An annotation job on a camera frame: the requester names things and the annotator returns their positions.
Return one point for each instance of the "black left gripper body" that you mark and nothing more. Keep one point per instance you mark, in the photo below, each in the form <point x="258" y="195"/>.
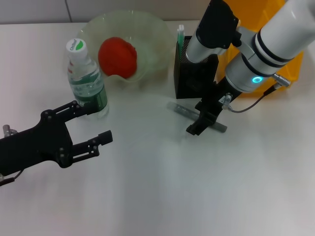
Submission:
<point x="32" y="145"/>

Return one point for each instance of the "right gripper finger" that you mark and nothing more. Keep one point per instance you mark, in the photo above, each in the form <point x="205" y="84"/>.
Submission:
<point x="199" y="125"/>

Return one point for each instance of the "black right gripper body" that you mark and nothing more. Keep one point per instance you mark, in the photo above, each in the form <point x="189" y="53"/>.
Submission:
<point x="216" y="98"/>

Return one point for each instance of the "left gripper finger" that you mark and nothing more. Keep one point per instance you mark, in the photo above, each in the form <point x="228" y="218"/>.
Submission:
<point x="86" y="108"/>
<point x="105" y="136"/>

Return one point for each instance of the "grey marker pen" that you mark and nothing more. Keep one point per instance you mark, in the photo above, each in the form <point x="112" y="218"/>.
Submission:
<point x="182" y="109"/>

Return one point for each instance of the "clear plastic water bottle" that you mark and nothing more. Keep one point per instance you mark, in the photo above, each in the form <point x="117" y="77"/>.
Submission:
<point x="86" y="81"/>

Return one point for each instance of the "orange fruit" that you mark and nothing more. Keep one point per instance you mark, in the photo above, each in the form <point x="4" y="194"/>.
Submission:
<point x="118" y="59"/>

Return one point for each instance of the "green utility knife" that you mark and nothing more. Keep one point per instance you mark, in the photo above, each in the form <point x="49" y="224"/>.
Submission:
<point x="180" y="41"/>

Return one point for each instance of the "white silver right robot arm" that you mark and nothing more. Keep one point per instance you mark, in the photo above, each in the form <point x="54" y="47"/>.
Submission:
<point x="270" y="49"/>

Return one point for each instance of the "black mesh pen holder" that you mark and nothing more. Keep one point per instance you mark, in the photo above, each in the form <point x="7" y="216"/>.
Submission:
<point x="192" y="78"/>

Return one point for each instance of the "translucent green fruit bowl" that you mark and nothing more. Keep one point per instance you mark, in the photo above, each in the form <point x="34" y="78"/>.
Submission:
<point x="152" y="37"/>

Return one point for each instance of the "yellow plastic storage bin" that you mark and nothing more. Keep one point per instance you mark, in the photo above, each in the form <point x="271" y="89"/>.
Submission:
<point x="290" y="68"/>

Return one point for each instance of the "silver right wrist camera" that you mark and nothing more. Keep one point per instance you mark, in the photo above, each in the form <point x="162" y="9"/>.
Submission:
<point x="211" y="32"/>

